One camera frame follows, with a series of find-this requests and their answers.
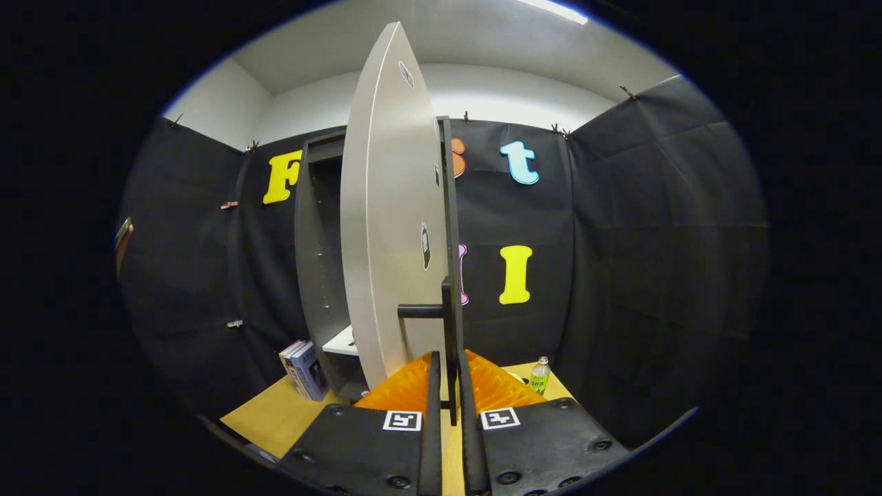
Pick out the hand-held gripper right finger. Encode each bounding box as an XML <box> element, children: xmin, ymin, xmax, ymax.
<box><xmin>457</xmin><ymin>349</ymin><xmax>632</xmax><ymax>496</ymax></box>

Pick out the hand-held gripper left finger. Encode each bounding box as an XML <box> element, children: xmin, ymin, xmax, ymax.
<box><xmin>278</xmin><ymin>350</ymin><xmax>443</xmax><ymax>496</ymax></box>

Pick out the dark grey shoe cabinet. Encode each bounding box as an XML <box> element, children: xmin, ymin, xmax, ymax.
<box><xmin>294</xmin><ymin>127</ymin><xmax>369</xmax><ymax>404</ymax></box>

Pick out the beige shoe cabinet door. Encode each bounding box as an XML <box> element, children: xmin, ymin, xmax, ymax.
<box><xmin>340</xmin><ymin>21</ymin><xmax>461</xmax><ymax>426</ymax></box>

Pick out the blue cover book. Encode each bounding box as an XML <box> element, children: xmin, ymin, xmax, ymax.
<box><xmin>293</xmin><ymin>342</ymin><xmax>330</xmax><ymax>402</ymax></box>

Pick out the black backdrop cloth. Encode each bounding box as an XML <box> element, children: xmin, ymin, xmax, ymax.
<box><xmin>117</xmin><ymin>74</ymin><xmax>769</xmax><ymax>448</ymax></box>

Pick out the long ceiling light strip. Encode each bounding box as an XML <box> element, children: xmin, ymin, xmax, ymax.
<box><xmin>513</xmin><ymin>0</ymin><xmax>590</xmax><ymax>26</ymax></box>

